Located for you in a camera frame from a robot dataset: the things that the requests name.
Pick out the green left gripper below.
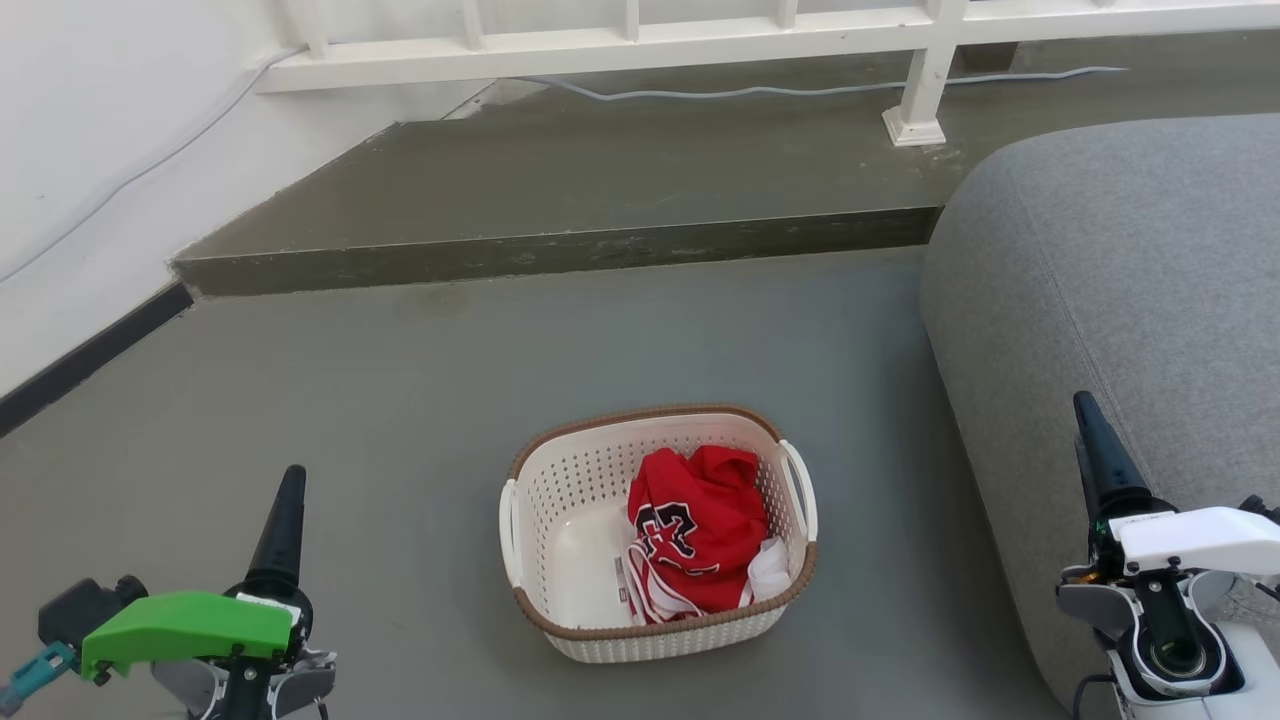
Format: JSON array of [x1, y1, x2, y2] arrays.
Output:
[[80, 465, 314, 686]]

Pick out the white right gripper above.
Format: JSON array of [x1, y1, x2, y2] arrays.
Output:
[[1073, 391, 1280, 581]]

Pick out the white plastic laundry basket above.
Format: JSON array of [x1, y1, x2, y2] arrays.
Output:
[[498, 403, 819, 664]]

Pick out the grey fabric sofa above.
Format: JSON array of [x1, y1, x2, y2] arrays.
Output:
[[920, 113, 1280, 716]]

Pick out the black baseboard strip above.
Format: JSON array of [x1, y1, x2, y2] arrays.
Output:
[[0, 280, 194, 438]]

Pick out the white cloth piece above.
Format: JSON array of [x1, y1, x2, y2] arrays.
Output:
[[747, 537, 793, 606]]

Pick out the red basketball jersey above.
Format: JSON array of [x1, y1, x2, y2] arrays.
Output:
[[615, 445, 791, 626]]

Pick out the raised concrete step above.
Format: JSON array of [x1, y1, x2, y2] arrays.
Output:
[[170, 30, 1280, 298]]

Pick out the white wooden railing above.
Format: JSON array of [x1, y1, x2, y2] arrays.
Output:
[[255, 0, 1280, 148]]

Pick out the teal cable connector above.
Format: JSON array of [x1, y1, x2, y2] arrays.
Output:
[[0, 642, 77, 716]]

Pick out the thin grey wall cable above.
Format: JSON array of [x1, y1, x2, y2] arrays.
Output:
[[0, 45, 306, 286]]

